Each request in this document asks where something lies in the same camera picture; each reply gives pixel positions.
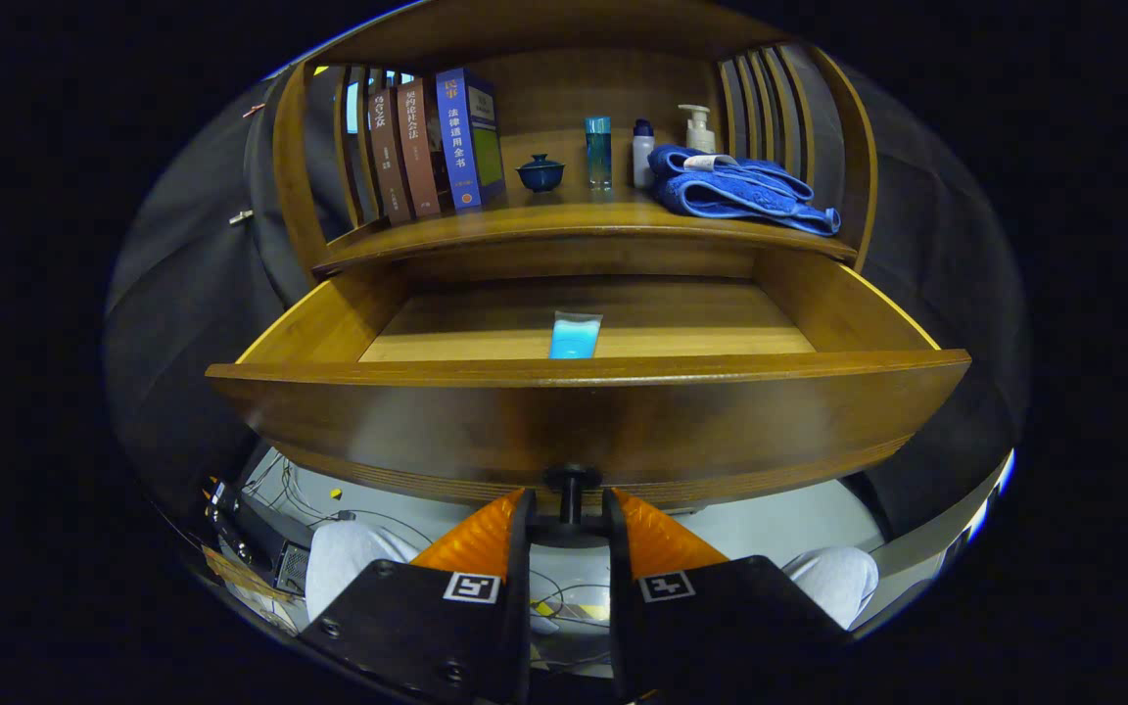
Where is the reddish brown book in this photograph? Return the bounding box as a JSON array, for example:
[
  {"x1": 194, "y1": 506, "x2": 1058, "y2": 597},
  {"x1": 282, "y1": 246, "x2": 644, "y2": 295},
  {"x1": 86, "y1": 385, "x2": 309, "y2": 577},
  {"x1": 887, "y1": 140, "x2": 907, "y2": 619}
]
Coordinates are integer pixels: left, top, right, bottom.
[{"x1": 396, "y1": 78, "x2": 444, "y2": 218}]

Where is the dark brown book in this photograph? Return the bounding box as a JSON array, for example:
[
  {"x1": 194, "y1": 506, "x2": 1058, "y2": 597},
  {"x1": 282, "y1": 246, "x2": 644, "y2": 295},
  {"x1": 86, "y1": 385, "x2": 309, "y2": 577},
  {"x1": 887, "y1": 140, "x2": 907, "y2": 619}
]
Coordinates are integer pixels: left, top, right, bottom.
[{"x1": 368, "y1": 88, "x2": 414, "y2": 226}]

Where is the blue squeeze tube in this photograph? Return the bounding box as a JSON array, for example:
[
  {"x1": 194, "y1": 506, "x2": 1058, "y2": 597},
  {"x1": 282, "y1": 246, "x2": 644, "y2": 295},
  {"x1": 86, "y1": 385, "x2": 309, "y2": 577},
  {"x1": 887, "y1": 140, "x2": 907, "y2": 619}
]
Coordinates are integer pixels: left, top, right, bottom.
[{"x1": 548, "y1": 310, "x2": 604, "y2": 360}]

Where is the person's leg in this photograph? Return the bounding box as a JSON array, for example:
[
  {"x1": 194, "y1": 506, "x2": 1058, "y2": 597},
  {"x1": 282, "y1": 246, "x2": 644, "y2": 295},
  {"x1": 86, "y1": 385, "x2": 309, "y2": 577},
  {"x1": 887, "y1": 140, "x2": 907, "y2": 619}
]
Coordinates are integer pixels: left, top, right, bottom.
[
  {"x1": 784, "y1": 545, "x2": 880, "y2": 631},
  {"x1": 305, "y1": 519, "x2": 423, "y2": 623}
]

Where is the white pump bottle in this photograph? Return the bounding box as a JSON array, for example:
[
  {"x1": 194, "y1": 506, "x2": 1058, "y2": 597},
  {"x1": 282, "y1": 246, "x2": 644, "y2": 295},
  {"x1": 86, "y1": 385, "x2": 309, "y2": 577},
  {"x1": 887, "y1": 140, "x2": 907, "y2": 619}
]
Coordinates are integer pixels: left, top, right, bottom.
[{"x1": 678, "y1": 104, "x2": 718, "y2": 156}]

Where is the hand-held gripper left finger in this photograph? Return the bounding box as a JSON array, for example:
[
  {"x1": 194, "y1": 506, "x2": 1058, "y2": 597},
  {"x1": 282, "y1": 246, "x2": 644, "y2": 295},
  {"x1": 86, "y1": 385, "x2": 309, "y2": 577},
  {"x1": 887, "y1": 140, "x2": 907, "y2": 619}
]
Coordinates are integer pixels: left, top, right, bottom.
[{"x1": 300, "y1": 488, "x2": 536, "y2": 705}]

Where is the black electronic box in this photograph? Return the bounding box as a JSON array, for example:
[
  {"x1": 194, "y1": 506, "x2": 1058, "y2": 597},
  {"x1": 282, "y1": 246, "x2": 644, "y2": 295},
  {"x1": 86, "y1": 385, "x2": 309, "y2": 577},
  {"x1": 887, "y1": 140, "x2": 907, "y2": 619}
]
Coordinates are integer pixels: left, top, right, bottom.
[{"x1": 207, "y1": 478, "x2": 315, "y2": 596}]

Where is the blue lidded teacup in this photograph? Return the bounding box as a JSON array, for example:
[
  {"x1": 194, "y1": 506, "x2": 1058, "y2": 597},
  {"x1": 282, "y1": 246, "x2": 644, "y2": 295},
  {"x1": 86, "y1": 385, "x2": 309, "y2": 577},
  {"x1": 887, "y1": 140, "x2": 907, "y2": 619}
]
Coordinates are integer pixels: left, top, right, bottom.
[{"x1": 516, "y1": 154, "x2": 566, "y2": 193}]

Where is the wooden cabinet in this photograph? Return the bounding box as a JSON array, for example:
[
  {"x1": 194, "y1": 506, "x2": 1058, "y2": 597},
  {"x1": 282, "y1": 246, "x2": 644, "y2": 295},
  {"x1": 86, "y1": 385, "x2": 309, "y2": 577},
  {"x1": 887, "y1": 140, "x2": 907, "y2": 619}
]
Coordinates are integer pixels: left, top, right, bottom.
[{"x1": 272, "y1": 0, "x2": 880, "y2": 295}]

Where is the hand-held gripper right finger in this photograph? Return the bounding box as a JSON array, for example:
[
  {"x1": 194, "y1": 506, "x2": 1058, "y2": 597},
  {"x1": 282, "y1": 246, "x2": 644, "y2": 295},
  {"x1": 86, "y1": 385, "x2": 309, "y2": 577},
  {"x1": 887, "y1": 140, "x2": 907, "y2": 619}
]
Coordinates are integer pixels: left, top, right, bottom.
[{"x1": 603, "y1": 488, "x2": 854, "y2": 705}]

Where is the clear teal bottle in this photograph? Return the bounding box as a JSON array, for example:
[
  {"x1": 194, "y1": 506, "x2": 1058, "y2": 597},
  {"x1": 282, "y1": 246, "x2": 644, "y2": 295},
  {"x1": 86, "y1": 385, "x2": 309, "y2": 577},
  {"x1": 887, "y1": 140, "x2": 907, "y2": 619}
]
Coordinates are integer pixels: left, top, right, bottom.
[{"x1": 584, "y1": 117, "x2": 613, "y2": 190}]

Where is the folded blue towel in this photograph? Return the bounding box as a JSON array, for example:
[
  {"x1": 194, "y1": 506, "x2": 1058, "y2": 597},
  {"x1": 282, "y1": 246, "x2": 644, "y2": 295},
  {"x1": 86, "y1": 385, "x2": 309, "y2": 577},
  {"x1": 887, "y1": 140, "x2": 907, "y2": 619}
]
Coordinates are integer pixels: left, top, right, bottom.
[{"x1": 647, "y1": 145, "x2": 842, "y2": 237}]

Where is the yellow black floor tape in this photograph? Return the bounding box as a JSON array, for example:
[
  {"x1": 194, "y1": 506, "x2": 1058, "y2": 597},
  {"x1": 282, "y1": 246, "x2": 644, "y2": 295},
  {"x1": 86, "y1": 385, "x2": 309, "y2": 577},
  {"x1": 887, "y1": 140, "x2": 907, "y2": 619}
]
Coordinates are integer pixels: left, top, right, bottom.
[{"x1": 533, "y1": 599, "x2": 614, "y2": 624}]

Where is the wooden drawer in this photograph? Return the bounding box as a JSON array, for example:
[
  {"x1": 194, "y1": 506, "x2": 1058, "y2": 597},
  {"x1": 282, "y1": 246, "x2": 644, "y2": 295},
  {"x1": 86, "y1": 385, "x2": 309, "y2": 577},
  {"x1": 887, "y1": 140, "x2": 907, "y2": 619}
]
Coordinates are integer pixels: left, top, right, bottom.
[{"x1": 205, "y1": 240, "x2": 972, "y2": 549}]

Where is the person's left leg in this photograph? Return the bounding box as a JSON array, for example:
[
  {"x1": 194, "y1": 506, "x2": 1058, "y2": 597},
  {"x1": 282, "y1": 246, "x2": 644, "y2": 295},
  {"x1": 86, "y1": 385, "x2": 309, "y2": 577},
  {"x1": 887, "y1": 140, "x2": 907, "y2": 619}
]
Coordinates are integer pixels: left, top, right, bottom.
[{"x1": 305, "y1": 519, "x2": 423, "y2": 623}]

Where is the grey floor cable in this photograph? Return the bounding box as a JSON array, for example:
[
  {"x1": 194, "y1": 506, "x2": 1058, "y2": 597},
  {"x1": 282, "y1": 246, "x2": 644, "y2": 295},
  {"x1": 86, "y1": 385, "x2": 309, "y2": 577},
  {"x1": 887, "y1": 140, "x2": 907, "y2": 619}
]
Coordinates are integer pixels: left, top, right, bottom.
[{"x1": 241, "y1": 450, "x2": 433, "y2": 549}]

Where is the white bottle blue cap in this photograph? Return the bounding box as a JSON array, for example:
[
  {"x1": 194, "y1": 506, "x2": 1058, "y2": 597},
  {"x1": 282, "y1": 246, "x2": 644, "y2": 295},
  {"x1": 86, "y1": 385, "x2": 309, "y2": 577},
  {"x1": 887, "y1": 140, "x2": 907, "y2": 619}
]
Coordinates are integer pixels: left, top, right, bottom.
[{"x1": 632, "y1": 119, "x2": 656, "y2": 189}]

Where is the person's right leg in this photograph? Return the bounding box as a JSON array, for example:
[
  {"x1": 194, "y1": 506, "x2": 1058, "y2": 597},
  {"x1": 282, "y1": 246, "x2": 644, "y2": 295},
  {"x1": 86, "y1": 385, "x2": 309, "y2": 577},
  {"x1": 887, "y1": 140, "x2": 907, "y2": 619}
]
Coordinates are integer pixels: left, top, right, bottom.
[{"x1": 784, "y1": 545, "x2": 880, "y2": 631}]

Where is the thick blue book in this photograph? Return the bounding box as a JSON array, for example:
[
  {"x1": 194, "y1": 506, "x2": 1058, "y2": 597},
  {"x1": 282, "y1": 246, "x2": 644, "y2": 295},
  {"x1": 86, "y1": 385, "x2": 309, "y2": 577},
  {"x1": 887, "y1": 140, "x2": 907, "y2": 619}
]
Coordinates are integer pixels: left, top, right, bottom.
[{"x1": 435, "y1": 67, "x2": 506, "y2": 213}]

